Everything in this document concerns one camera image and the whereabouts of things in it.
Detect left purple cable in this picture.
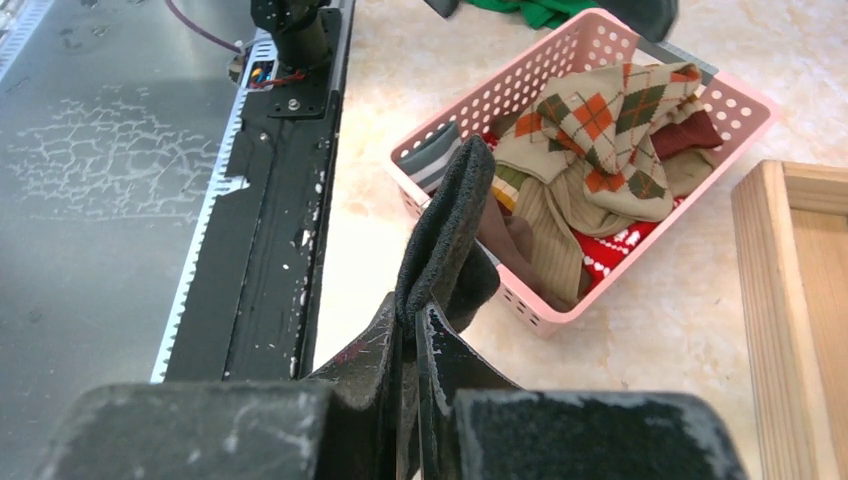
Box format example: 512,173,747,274
164,0,246,56

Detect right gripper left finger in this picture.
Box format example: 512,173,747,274
34,295,403,479

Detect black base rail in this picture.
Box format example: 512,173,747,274
151,1,354,383

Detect green cloth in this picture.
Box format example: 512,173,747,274
467,0,598,30

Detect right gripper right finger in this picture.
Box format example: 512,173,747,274
415,303,746,479

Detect wooden rack stand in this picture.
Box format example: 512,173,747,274
732,160,847,479

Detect striped socks in basket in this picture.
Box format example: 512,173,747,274
400,60,725,313

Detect pink plastic basket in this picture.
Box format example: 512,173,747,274
384,8,778,337

